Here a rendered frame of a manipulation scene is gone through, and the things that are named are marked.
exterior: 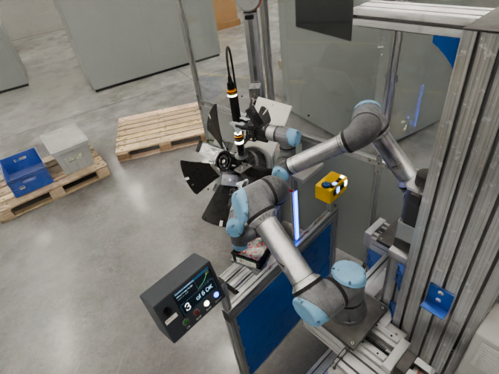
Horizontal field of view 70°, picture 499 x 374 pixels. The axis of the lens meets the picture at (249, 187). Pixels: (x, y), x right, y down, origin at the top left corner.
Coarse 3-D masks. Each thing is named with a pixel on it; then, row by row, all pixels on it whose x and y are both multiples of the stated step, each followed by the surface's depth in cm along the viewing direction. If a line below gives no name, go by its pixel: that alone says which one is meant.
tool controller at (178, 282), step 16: (192, 256) 138; (176, 272) 132; (192, 272) 129; (208, 272) 133; (160, 288) 127; (176, 288) 124; (192, 288) 129; (208, 288) 134; (144, 304) 128; (160, 304) 121; (176, 304) 125; (160, 320) 122; (176, 320) 126; (192, 320) 131; (176, 336) 127
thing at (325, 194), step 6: (330, 174) 195; (336, 174) 195; (324, 180) 192; (330, 180) 191; (342, 180) 190; (318, 186) 189; (336, 186) 187; (318, 192) 191; (324, 192) 187; (330, 192) 184; (342, 192) 196; (318, 198) 194; (324, 198) 190; (330, 198) 187
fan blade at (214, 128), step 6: (216, 108) 199; (210, 114) 207; (216, 114) 199; (210, 120) 208; (216, 120) 199; (210, 126) 211; (216, 126) 200; (210, 132) 215; (216, 132) 202; (216, 138) 208; (222, 144) 199
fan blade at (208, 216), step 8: (216, 192) 194; (224, 192) 194; (216, 200) 194; (224, 200) 194; (208, 208) 195; (216, 208) 194; (224, 208) 194; (208, 216) 196; (216, 216) 195; (224, 216) 195; (216, 224) 196; (224, 224) 195
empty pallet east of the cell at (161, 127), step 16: (160, 112) 508; (176, 112) 502; (192, 112) 496; (128, 128) 480; (144, 128) 473; (160, 128) 468; (176, 128) 465; (192, 128) 457; (128, 144) 447; (144, 144) 439; (160, 144) 439; (192, 144) 451
